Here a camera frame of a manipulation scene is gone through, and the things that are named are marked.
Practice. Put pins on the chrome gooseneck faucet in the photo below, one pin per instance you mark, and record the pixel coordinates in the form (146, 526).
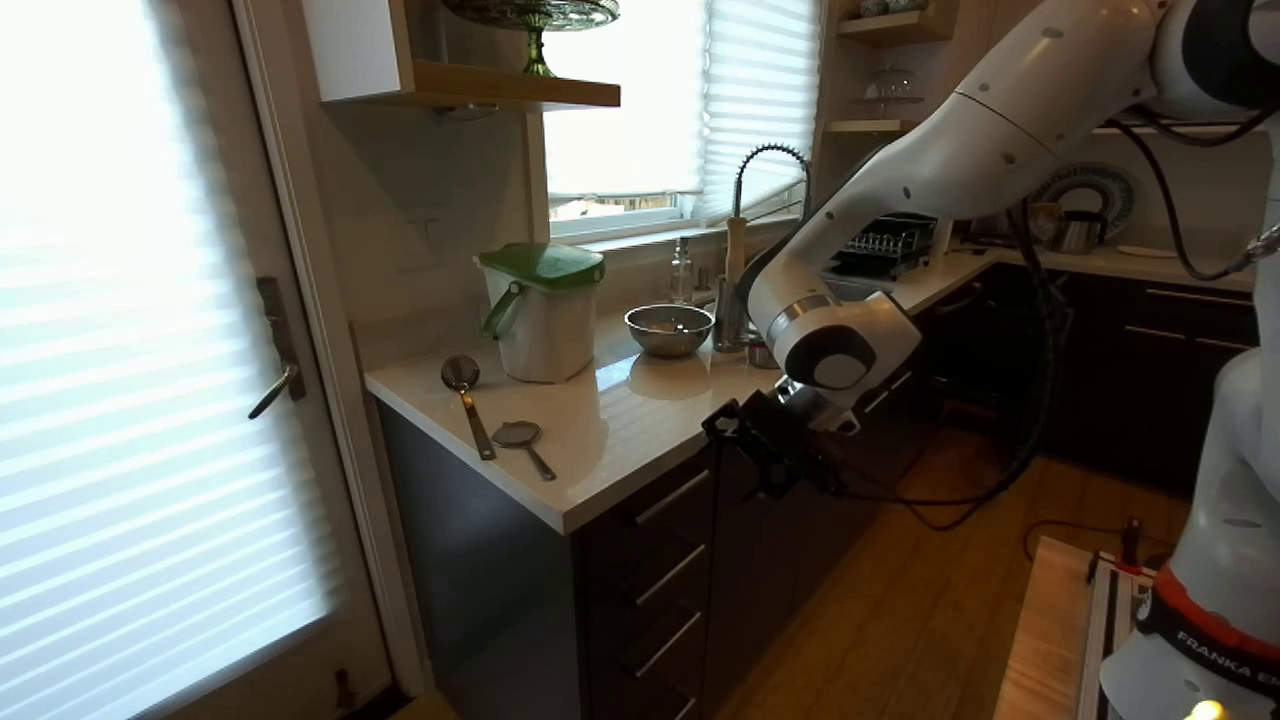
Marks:
(734, 260)

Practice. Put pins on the wooden wall shelf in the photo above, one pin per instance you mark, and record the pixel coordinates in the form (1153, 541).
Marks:
(398, 48)

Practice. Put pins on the dark cabinet door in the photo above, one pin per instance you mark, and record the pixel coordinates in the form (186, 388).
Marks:
(767, 563)

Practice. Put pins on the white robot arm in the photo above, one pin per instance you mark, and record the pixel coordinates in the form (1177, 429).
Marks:
(1209, 631)

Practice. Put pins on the metal bowl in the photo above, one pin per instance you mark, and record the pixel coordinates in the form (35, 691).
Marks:
(671, 330)

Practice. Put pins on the large metal spoon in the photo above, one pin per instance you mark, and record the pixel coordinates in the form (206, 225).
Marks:
(461, 374)

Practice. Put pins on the door lever handle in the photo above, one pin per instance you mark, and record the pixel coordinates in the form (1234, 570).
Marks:
(285, 379)

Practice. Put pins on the dark top drawer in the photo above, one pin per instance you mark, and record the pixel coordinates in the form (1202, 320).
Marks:
(663, 514)

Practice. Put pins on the clear soap bottle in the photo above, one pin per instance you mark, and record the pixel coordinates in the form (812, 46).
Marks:
(680, 274)

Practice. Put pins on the small metal strainer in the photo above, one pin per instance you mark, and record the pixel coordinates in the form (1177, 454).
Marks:
(524, 434)

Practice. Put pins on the white compost bin green lid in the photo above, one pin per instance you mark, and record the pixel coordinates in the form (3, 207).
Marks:
(541, 311)

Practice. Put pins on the white window blind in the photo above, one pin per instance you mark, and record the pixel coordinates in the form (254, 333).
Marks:
(700, 85)

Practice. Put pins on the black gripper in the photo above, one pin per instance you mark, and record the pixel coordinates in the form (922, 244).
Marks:
(774, 438)

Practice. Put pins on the black dish rack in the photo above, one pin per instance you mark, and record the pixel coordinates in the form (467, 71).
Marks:
(884, 248)

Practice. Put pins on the dark drawer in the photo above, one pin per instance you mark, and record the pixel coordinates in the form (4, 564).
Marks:
(631, 570)
(663, 514)
(647, 656)

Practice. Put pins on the green glass cake stand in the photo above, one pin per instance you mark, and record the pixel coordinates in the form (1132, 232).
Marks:
(537, 16)

